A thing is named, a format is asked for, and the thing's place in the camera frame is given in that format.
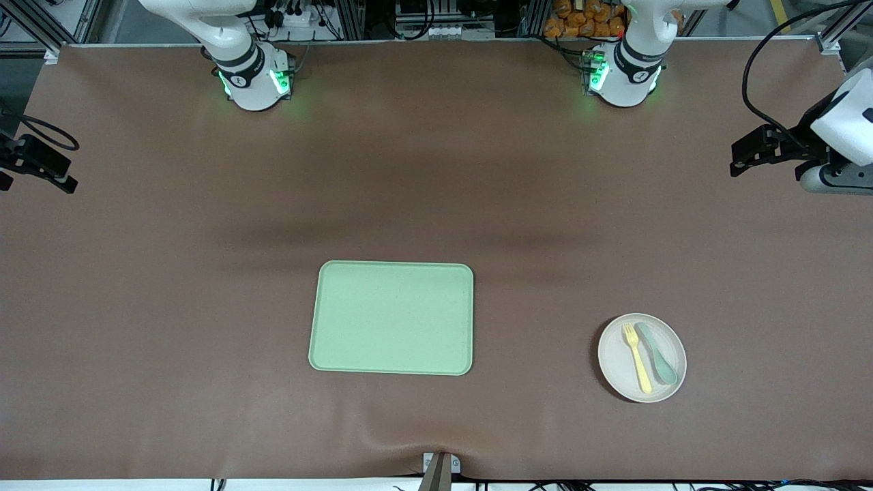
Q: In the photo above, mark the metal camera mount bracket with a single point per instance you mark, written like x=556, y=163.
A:
x=440, y=470

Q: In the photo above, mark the white terminal block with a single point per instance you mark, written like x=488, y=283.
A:
x=426, y=31

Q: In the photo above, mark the yellow plastic fork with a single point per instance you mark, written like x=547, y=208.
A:
x=639, y=365

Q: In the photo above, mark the brown table mat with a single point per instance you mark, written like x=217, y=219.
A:
x=477, y=170

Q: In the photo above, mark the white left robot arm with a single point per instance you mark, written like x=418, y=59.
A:
x=631, y=78

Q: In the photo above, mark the white power strip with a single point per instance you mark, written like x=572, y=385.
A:
x=293, y=17

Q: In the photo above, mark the pale green plastic spoon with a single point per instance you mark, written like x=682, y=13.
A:
x=663, y=368

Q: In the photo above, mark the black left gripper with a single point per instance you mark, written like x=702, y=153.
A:
x=799, y=144

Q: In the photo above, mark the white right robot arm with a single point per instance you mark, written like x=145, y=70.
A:
x=249, y=82

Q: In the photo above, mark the mint green rectangular tray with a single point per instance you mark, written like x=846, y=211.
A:
x=392, y=317

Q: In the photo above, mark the orange packaged goods pile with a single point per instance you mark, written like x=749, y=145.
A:
x=586, y=20

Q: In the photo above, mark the round off-white plate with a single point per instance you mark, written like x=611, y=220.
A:
x=617, y=361

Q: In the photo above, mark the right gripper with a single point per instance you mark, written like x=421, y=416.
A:
x=15, y=156

